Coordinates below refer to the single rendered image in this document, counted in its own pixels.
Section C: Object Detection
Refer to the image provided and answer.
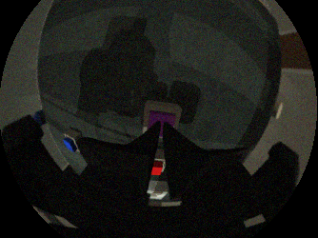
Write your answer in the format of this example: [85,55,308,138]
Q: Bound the red button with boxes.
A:
[150,149,165,176]

